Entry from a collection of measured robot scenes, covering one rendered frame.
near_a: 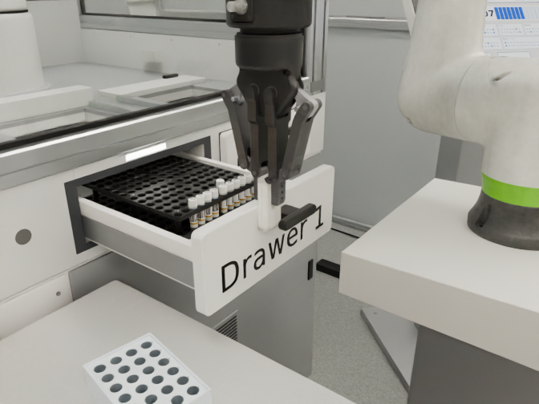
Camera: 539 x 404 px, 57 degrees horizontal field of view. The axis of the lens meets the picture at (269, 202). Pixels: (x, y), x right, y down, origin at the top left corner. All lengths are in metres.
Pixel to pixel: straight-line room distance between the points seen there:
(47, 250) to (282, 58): 0.42
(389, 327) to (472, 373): 1.05
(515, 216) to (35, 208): 0.66
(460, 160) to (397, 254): 0.85
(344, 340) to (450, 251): 1.17
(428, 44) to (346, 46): 1.65
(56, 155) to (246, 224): 0.28
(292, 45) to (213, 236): 0.22
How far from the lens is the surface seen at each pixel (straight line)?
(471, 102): 0.77
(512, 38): 1.48
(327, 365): 1.77
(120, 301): 0.76
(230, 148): 0.93
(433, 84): 0.80
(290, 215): 0.62
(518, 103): 0.74
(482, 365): 0.87
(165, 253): 0.63
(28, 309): 0.77
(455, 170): 1.55
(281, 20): 0.52
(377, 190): 2.52
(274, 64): 0.53
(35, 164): 0.71
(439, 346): 0.88
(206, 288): 0.58
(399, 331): 1.89
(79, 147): 0.73
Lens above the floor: 1.18
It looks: 24 degrees down
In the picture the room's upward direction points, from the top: straight up
